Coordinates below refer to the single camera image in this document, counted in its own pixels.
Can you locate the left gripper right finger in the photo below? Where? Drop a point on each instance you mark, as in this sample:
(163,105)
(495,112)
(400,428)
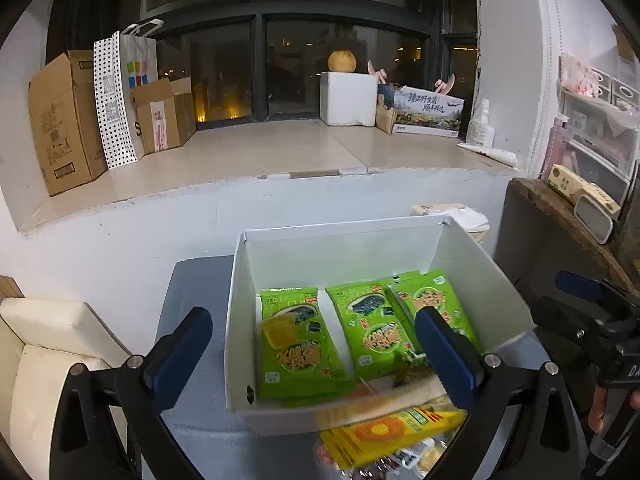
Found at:
(519,422)

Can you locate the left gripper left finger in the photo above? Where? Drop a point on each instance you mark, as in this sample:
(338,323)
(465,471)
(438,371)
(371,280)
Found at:
(109,423)

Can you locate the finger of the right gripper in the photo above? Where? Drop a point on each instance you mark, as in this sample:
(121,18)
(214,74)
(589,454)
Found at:
(578,286)

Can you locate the silver dark snack pouch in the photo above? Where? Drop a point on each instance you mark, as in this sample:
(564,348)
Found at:
(403,464)

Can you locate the green seaweed snack packet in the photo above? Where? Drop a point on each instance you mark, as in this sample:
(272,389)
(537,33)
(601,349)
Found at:
(299,363)

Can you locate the person's right hand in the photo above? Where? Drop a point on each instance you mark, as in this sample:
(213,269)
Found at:
(606,402)

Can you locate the white rimmed container on shelf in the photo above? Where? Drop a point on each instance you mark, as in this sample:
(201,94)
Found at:
(593,218)

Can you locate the brown wooden side shelf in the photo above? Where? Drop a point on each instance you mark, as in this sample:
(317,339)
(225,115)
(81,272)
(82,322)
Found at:
(539,237)

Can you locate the tissue pack on shelf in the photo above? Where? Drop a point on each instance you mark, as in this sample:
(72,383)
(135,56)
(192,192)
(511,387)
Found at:
(571,186)

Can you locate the cream sofa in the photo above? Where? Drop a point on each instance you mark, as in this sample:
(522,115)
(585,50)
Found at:
(41,339)

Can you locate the tissue pack on table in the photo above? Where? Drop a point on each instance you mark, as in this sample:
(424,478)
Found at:
(472,221)

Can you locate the yellow orange snack bag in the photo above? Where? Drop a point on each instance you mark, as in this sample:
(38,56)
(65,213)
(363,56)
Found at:
(363,443)

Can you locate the plastic drawer organizer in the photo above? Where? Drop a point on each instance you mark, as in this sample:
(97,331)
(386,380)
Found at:
(596,133)

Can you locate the white plastic bottle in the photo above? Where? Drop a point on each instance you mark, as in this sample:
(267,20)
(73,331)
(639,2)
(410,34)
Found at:
(479,131)

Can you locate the white cardboard organizer box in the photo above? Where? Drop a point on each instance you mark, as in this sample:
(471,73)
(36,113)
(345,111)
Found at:
(345,252)

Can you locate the printed landscape carton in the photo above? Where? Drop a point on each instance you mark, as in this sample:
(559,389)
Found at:
(419,111)

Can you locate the white foam block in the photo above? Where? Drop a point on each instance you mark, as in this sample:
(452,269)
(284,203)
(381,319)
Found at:
(348,99)

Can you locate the round yellow pomelo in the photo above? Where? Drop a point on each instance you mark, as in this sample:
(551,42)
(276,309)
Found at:
(342,61)

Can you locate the small open cardboard box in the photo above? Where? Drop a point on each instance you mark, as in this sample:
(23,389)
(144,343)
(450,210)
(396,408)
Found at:
(165,112)

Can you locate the large brown cardboard box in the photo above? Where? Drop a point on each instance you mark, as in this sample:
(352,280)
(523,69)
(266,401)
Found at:
(62,113)

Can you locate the white dotted shopping bag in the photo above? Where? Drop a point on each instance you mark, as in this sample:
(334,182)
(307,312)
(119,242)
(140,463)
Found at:
(122,62)

